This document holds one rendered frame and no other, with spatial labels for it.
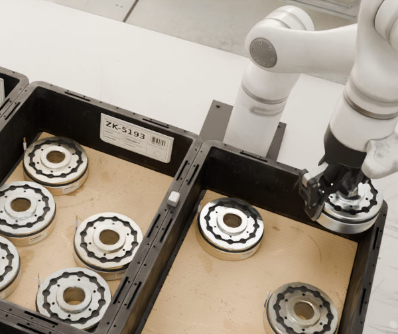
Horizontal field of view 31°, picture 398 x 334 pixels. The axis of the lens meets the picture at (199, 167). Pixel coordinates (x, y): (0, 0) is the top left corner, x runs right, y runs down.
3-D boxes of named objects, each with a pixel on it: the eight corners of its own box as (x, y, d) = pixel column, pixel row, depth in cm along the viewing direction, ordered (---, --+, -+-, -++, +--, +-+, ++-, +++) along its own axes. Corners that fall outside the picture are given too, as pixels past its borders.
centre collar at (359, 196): (331, 173, 99) (331, 170, 99) (365, 181, 99) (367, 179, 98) (328, 199, 96) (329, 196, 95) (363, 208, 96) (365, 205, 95)
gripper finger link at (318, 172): (327, 152, 88) (328, 160, 90) (297, 173, 88) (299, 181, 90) (339, 164, 87) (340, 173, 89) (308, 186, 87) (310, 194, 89)
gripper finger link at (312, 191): (304, 166, 88) (310, 186, 93) (293, 174, 88) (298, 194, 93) (318, 181, 87) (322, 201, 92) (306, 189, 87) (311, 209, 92)
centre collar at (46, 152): (48, 144, 115) (48, 141, 115) (76, 154, 115) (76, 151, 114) (34, 164, 112) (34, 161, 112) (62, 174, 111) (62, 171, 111)
